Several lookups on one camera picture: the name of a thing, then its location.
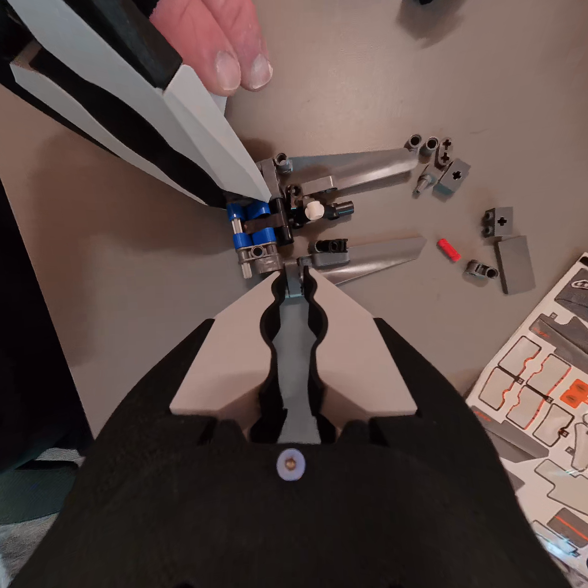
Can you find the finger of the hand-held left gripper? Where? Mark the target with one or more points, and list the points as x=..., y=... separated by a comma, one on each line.
x=92, y=115
x=206, y=138

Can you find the grey double cross lego connector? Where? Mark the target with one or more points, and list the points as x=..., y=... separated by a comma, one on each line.
x=443, y=150

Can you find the red lego pin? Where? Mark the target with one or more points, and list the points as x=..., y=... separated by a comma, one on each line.
x=448, y=249

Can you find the grey round lego connector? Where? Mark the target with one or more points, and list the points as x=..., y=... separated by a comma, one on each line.
x=413, y=142

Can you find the grey lego blade assembly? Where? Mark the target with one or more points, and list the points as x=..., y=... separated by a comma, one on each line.
x=390, y=257

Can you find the grey lego flat tile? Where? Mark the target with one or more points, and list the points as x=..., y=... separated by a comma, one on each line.
x=517, y=264

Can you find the blue grey lego assembly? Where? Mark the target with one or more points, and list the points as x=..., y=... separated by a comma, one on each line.
x=367, y=165

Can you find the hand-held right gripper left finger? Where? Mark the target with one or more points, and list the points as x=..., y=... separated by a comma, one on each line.
x=225, y=367

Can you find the small grey lego liftarm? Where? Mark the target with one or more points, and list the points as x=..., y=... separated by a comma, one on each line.
x=480, y=269

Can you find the grey lego axle pin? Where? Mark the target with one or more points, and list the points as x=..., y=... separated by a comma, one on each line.
x=425, y=181

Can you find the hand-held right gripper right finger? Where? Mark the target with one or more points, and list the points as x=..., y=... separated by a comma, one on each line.
x=363, y=367

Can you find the grey lego cross-hole brick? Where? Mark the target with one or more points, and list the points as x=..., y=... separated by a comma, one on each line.
x=498, y=223
x=452, y=180

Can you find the person's left hand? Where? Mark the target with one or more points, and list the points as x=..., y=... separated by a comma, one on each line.
x=206, y=32

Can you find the dark office chair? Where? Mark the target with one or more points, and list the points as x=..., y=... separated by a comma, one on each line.
x=32, y=491

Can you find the lego sticker sheet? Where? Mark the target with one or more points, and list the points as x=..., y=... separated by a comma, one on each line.
x=542, y=390

